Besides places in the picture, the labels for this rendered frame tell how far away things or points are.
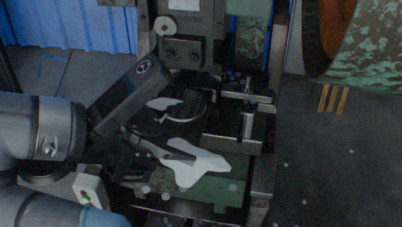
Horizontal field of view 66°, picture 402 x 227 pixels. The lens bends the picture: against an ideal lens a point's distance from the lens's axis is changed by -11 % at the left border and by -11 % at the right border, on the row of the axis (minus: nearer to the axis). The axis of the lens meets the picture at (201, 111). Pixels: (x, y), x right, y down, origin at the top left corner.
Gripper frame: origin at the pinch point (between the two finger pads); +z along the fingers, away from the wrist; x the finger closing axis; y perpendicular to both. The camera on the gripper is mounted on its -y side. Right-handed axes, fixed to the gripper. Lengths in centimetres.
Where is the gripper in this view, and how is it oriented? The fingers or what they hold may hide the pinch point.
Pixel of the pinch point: (209, 130)
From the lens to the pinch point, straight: 50.2
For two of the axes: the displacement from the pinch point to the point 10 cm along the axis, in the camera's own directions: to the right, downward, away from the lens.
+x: 4.2, 5.6, -7.1
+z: 8.2, 1.1, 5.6
